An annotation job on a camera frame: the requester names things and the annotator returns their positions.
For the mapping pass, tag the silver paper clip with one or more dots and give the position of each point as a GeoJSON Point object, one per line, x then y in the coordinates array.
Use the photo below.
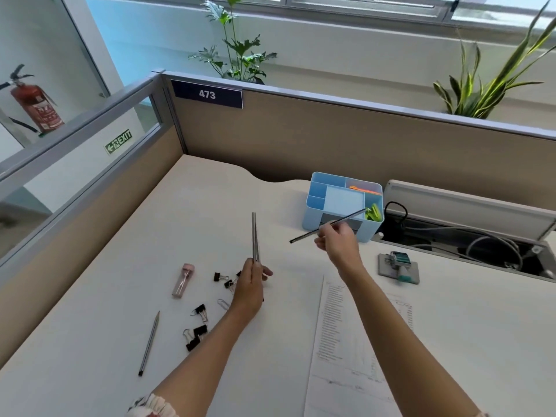
{"type": "Point", "coordinates": [223, 303]}

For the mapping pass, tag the black silver pen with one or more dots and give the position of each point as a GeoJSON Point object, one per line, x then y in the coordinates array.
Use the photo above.
{"type": "Point", "coordinates": [304, 235]}

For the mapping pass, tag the white desk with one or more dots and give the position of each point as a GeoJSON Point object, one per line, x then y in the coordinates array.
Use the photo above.
{"type": "Point", "coordinates": [195, 221]}

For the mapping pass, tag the person's left forearm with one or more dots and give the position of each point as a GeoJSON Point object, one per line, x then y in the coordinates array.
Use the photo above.
{"type": "Point", "coordinates": [204, 360]}

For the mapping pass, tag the blue desk organizer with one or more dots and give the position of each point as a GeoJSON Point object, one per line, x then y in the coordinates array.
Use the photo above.
{"type": "Point", "coordinates": [339, 199]}

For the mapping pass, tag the person's right forearm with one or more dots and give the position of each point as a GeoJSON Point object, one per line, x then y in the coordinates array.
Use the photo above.
{"type": "Point", "coordinates": [404, 351]}

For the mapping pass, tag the glass topped side partition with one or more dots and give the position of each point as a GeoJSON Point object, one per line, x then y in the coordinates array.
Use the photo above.
{"type": "Point", "coordinates": [87, 238]}

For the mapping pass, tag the person's right hand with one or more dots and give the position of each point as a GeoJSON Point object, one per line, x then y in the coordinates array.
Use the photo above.
{"type": "Point", "coordinates": [343, 249]}

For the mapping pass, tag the red fire extinguisher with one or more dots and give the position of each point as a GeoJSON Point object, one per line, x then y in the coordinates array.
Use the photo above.
{"type": "Point", "coordinates": [37, 106]}

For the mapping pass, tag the leafy green plant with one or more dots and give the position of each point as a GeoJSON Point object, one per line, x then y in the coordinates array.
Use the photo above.
{"type": "Point", "coordinates": [241, 47]}

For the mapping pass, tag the pile of black binder clips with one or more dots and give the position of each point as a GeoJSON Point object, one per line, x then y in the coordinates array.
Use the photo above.
{"type": "Point", "coordinates": [200, 310]}

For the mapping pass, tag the green exit sign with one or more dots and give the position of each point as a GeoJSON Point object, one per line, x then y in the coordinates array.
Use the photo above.
{"type": "Point", "coordinates": [118, 141]}

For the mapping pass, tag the grey stamp pad case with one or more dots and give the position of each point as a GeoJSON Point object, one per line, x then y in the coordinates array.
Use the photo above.
{"type": "Point", "coordinates": [412, 273]}

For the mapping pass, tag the printed paper sheet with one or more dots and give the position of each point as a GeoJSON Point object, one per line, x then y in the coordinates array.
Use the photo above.
{"type": "Point", "coordinates": [339, 369]}

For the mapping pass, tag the grey window frame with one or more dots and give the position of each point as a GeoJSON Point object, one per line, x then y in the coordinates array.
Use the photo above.
{"type": "Point", "coordinates": [369, 2]}

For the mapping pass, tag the dark blue number sign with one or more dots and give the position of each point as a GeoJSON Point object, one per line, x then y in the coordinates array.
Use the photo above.
{"type": "Point", "coordinates": [207, 94]}

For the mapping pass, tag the green snake plant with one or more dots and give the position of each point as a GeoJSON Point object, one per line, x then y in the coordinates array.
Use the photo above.
{"type": "Point", "coordinates": [473, 99]}

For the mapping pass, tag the green stapler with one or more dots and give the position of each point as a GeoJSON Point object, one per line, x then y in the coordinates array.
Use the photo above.
{"type": "Point", "coordinates": [373, 212]}

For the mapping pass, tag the green date stamp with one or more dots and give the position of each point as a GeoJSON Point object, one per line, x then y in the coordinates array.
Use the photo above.
{"type": "Point", "coordinates": [399, 259]}

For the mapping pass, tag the white floral dress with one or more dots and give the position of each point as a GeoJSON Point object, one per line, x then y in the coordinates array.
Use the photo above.
{"type": "Point", "coordinates": [152, 408]}

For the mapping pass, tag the clear pink lead tube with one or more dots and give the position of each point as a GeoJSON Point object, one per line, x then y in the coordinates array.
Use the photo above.
{"type": "Point", "coordinates": [183, 280]}

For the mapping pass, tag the short grey pencil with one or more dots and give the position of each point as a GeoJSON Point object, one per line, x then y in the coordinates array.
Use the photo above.
{"type": "Point", "coordinates": [149, 345]}

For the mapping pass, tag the orange sticky note pad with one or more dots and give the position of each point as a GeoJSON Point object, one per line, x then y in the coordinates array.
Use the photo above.
{"type": "Point", "coordinates": [362, 189]}

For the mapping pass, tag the person's left hand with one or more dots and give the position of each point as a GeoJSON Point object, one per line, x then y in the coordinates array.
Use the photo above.
{"type": "Point", "coordinates": [249, 293]}

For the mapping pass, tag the beige partition panel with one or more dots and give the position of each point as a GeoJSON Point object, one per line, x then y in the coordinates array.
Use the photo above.
{"type": "Point", "coordinates": [304, 138]}

